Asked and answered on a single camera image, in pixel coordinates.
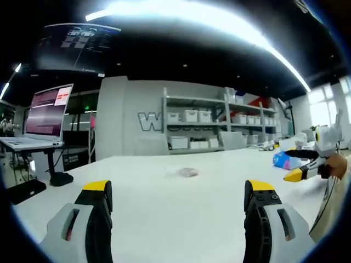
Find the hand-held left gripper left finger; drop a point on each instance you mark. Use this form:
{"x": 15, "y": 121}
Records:
{"x": 82, "y": 219}

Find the black stand base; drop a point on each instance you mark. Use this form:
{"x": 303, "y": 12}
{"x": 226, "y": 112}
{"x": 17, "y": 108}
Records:
{"x": 61, "y": 179}

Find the grey metal shelving unit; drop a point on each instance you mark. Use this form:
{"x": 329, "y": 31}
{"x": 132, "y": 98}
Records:
{"x": 251, "y": 120}
{"x": 194, "y": 120}

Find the hanging dark display board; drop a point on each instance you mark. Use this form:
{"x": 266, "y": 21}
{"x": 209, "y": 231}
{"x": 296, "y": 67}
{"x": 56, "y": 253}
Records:
{"x": 76, "y": 46}

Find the blue colourful packet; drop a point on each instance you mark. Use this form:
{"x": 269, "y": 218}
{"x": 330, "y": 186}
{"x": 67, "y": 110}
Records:
{"x": 283, "y": 161}

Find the long ceiling light strip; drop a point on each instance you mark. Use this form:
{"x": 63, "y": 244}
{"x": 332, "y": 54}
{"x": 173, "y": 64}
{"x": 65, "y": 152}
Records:
{"x": 208, "y": 33}

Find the clear resealable bag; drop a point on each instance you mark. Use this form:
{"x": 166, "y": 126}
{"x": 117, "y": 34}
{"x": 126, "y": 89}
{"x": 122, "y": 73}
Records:
{"x": 187, "y": 172}

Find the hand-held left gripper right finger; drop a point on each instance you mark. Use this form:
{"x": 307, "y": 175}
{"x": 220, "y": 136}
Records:
{"x": 274, "y": 219}

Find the white monitor stand desk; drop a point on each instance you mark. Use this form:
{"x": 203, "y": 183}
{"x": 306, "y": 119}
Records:
{"x": 30, "y": 143}

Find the person's right hand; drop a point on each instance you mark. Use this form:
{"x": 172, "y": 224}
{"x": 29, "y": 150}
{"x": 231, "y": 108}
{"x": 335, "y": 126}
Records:
{"x": 336, "y": 164}

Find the shelf with white bins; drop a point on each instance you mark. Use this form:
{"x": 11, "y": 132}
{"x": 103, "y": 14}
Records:
{"x": 197, "y": 115}

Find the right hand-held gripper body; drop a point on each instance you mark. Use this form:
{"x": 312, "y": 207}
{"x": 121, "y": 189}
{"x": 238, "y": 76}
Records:
{"x": 326, "y": 139}

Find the black flat box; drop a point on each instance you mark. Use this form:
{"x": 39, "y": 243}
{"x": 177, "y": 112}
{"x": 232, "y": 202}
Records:
{"x": 26, "y": 191}

